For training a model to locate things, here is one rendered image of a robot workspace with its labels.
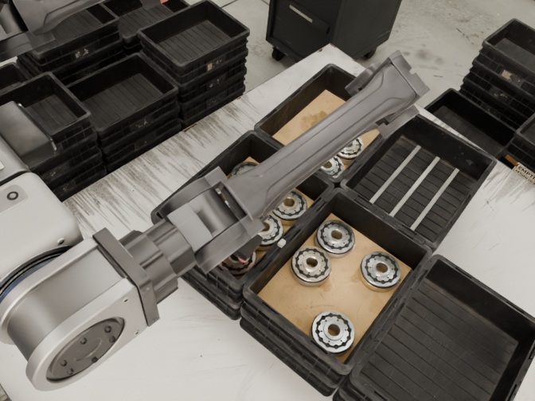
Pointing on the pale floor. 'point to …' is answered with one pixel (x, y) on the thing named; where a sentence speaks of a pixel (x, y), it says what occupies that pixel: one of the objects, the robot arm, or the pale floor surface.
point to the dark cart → (329, 26)
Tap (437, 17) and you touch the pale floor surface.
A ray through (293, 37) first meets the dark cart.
